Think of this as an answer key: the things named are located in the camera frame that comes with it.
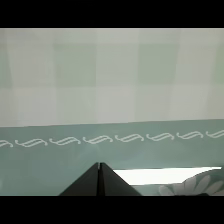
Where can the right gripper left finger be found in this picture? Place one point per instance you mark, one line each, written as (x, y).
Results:
(87, 183)

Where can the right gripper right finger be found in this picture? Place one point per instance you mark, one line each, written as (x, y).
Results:
(113, 183)

